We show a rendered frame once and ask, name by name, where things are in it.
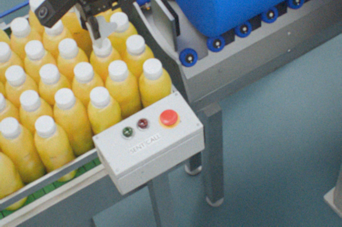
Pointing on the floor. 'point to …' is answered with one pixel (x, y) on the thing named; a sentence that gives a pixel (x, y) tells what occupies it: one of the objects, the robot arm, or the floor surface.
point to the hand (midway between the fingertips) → (89, 36)
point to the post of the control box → (162, 200)
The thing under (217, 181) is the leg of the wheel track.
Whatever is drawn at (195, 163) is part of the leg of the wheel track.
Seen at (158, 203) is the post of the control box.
